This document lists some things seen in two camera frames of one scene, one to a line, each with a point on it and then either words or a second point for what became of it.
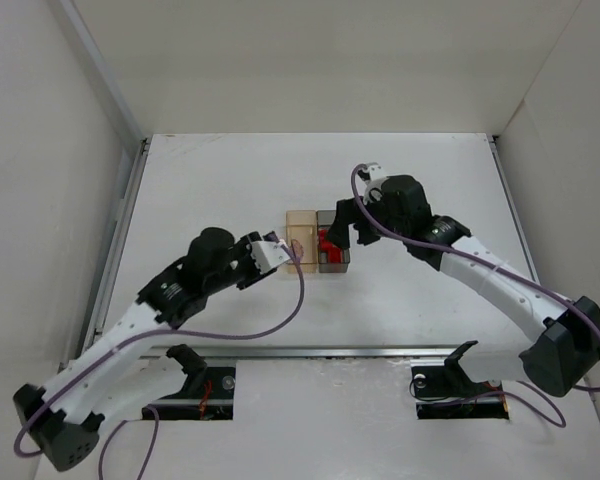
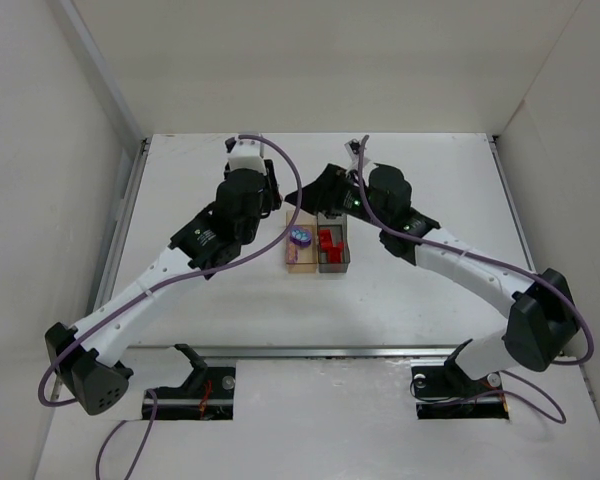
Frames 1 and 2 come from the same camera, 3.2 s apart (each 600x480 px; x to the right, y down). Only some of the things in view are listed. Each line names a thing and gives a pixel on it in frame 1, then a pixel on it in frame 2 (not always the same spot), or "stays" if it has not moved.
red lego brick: (325, 243) stays
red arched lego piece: (333, 255) stays
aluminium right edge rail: (495, 146) stays
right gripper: (355, 220) to (327, 185)
